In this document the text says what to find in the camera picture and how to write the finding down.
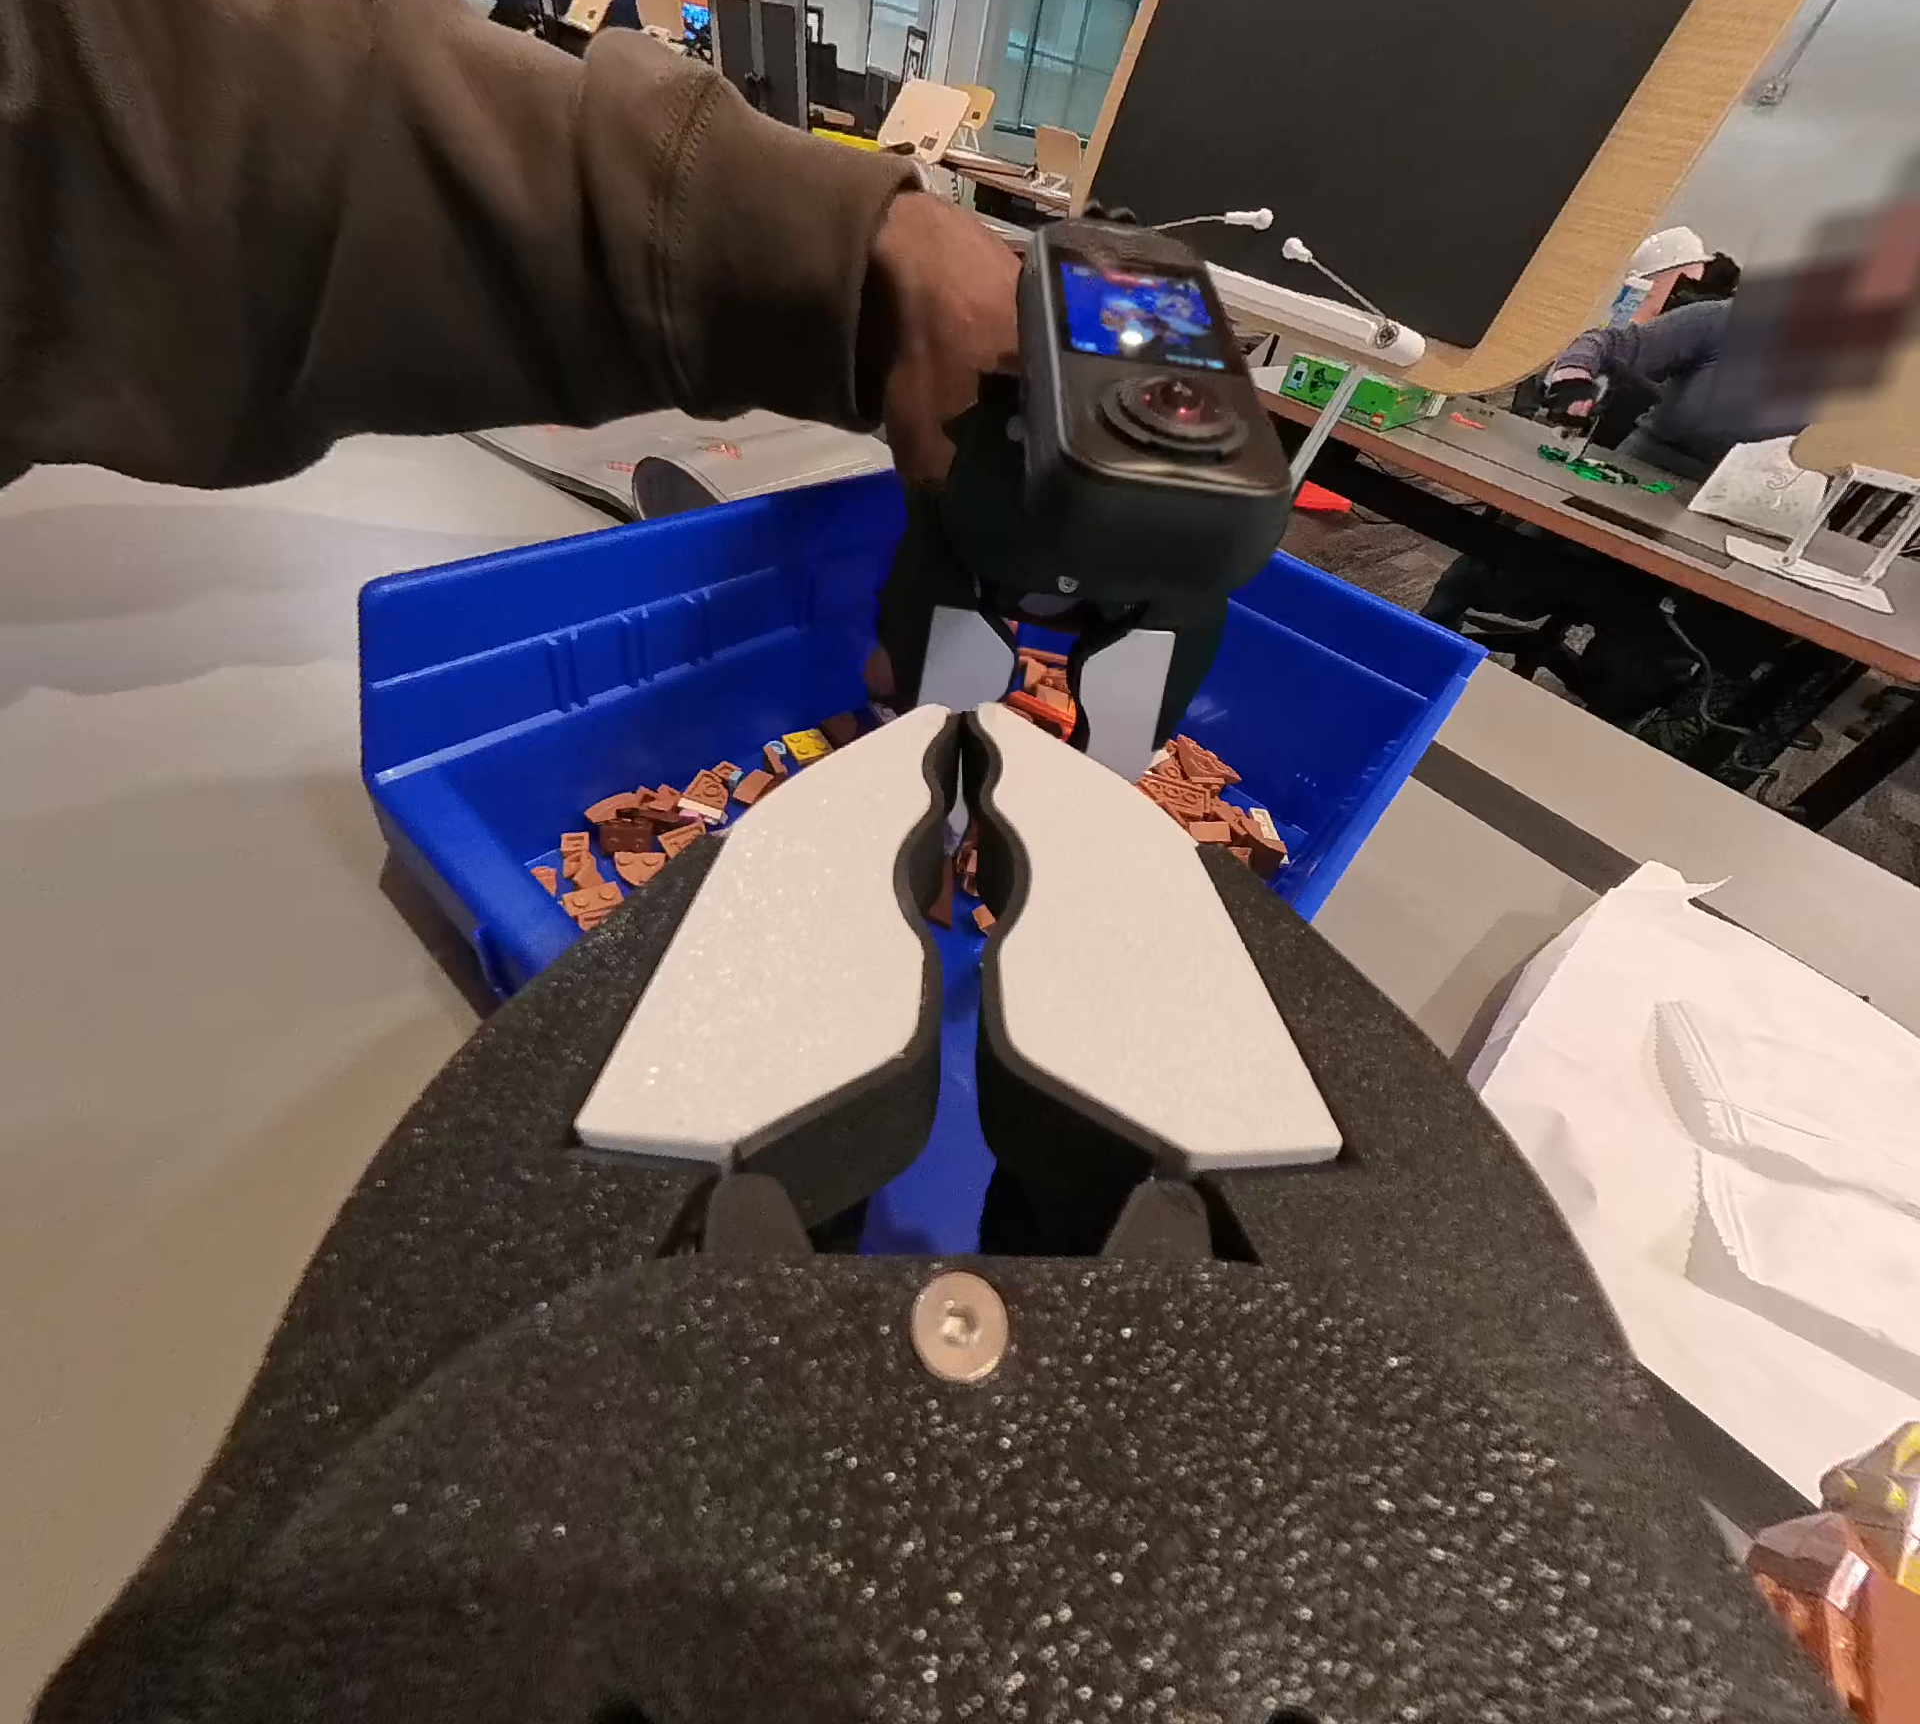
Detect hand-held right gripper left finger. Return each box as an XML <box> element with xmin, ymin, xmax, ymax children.
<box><xmin>573</xmin><ymin>700</ymin><xmax>963</xmax><ymax>1227</ymax></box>

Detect person's left hand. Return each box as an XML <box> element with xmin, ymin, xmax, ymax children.
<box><xmin>866</xmin><ymin>191</ymin><xmax>1040</xmax><ymax>488</ymax></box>

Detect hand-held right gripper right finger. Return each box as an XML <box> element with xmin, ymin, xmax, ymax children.
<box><xmin>965</xmin><ymin>700</ymin><xmax>1346</xmax><ymax>1191</ymax></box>

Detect white paper bags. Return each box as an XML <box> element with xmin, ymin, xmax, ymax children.
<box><xmin>1468</xmin><ymin>858</ymin><xmax>1920</xmax><ymax>1508</ymax></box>

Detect black divider panel wooden edge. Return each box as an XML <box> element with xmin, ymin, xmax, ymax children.
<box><xmin>1077</xmin><ymin>0</ymin><xmax>1866</xmax><ymax>400</ymax></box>

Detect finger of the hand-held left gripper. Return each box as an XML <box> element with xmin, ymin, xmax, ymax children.
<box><xmin>1074</xmin><ymin>625</ymin><xmax>1178</xmax><ymax>778</ymax></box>
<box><xmin>918</xmin><ymin>604</ymin><xmax>1025</xmax><ymax>724</ymax></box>

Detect white instruction booklet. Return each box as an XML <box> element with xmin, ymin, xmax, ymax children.
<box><xmin>1684</xmin><ymin>433</ymin><xmax>1828</xmax><ymax>545</ymax></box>

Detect green lego pieces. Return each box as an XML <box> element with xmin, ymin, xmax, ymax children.
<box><xmin>1534</xmin><ymin>439</ymin><xmax>1678</xmax><ymax>500</ymax></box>

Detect light wooden chair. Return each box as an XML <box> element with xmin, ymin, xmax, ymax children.
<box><xmin>873</xmin><ymin>77</ymin><xmax>978</xmax><ymax>167</ymax></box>

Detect clear acrylic stand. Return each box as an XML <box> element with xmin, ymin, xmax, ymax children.
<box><xmin>1721</xmin><ymin>464</ymin><xmax>1920</xmax><ymax>619</ymax></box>

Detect blue plastic bin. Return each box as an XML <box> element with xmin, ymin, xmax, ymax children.
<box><xmin>355</xmin><ymin>468</ymin><xmax>1489</xmax><ymax>1008</ymax></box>

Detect green box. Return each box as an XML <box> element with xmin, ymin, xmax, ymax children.
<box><xmin>1278</xmin><ymin>353</ymin><xmax>1431</xmax><ymax>435</ymax></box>

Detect white tube panel stand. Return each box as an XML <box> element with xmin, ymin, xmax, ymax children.
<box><xmin>1162</xmin><ymin>206</ymin><xmax>1431</xmax><ymax>374</ymax></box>

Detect open instruction booklet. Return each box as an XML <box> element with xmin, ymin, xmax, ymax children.
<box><xmin>462</xmin><ymin>409</ymin><xmax>905</xmax><ymax>521</ymax></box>

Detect dark computer monitor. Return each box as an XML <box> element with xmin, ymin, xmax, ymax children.
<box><xmin>703</xmin><ymin>0</ymin><xmax>813</xmax><ymax>133</ymax></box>

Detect pile of brown lego pieces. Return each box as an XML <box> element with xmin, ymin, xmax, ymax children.
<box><xmin>525</xmin><ymin>644</ymin><xmax>1293</xmax><ymax>938</ymax></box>

